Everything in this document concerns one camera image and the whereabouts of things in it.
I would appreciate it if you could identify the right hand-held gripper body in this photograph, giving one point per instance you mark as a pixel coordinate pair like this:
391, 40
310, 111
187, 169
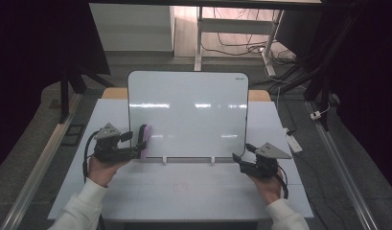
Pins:
262, 167

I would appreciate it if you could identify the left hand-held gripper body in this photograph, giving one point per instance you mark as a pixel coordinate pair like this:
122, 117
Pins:
113, 155

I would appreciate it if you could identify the purple and black whiteboard eraser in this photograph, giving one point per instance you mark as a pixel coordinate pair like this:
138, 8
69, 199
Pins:
147, 135

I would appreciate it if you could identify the white whiteboard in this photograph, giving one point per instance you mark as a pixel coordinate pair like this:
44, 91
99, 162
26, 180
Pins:
196, 124

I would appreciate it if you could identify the person's left hand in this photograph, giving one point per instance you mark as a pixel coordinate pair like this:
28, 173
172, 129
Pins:
102, 172

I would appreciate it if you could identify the person's right hand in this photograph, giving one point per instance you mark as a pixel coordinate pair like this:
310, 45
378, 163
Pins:
270, 188

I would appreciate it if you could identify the white whiteboard stand clip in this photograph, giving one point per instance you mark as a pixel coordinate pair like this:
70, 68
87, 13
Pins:
212, 160
164, 160

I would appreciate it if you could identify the white power strip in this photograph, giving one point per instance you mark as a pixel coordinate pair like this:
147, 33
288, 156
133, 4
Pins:
294, 143

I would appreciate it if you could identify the small white plug adapter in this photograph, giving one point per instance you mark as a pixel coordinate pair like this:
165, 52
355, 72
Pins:
315, 115

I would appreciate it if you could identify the black metal stand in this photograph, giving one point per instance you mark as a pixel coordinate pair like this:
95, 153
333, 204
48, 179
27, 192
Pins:
324, 73
64, 96

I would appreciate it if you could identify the dark curtain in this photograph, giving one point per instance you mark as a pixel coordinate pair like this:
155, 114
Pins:
24, 64
372, 80

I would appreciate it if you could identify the black rectangular floor frame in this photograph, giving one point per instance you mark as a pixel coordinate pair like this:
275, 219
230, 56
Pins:
64, 140

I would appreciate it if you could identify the metal floor rail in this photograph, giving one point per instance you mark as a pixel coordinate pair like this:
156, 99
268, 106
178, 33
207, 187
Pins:
40, 166
340, 172

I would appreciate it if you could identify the white desk frame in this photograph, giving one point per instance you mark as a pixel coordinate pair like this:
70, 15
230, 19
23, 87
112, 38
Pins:
235, 26

